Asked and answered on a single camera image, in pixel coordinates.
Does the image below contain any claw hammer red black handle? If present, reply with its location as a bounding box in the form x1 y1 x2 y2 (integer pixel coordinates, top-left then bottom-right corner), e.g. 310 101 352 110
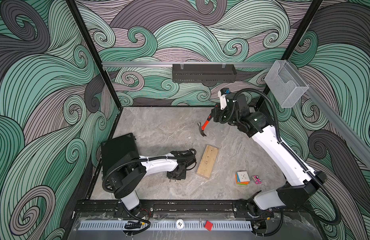
198 114 213 137

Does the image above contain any wooden block with nails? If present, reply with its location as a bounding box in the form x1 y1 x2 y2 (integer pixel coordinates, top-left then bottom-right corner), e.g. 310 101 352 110
197 145 219 180

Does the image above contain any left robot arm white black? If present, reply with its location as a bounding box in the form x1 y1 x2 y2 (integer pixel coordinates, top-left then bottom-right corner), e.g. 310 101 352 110
102 149 197 210

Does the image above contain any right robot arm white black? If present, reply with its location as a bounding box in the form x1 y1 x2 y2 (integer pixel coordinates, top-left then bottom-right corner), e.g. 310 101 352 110
208 88 327 211

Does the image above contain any white round knob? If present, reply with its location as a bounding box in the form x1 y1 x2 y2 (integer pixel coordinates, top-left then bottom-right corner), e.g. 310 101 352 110
175 219 185 230

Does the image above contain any small red cube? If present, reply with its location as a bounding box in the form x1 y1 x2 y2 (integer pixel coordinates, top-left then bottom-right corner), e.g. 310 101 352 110
205 221 213 231

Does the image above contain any colourful puzzle cube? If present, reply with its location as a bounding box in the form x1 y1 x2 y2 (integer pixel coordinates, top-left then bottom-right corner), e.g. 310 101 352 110
235 171 251 185

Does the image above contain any small pink toy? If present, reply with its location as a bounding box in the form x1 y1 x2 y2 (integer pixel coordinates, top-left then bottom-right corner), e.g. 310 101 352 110
252 176 262 185

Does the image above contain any black case on table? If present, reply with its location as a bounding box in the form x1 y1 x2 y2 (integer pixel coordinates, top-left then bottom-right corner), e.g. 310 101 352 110
101 133 139 177

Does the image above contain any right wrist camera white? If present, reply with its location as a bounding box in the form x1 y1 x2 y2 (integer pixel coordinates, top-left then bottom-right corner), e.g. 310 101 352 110
218 88 231 110

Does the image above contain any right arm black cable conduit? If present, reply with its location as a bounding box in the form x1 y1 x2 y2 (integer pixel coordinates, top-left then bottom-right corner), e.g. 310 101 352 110
229 88 342 238

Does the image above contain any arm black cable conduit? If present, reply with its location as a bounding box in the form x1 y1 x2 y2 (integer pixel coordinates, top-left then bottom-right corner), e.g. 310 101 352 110
229 88 342 238
101 148 198 236

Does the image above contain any black perforated wall shelf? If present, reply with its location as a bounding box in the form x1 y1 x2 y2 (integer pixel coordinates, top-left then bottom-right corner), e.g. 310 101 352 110
172 64 237 84

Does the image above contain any aluminium rail back wall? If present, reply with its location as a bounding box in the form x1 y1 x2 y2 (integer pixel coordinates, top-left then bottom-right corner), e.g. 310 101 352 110
102 61 274 68

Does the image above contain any aluminium rail wall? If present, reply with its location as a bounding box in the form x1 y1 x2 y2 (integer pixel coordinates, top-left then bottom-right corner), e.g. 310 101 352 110
291 64 370 170
102 61 274 68

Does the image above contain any white slotted cable duct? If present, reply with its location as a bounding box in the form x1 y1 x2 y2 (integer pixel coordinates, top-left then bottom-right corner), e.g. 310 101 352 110
78 220 253 232

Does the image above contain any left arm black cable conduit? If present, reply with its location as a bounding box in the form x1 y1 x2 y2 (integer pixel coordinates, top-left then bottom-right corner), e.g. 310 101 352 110
101 148 198 236

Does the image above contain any clear plastic wall bin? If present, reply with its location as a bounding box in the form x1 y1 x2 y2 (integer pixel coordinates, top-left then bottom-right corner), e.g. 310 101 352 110
265 60 309 108

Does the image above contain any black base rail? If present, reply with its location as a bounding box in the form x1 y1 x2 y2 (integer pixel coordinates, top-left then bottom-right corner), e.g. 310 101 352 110
72 199 316 218

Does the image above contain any aluminium rail right wall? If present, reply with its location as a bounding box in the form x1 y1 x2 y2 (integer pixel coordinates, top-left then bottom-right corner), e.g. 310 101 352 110
291 64 370 170

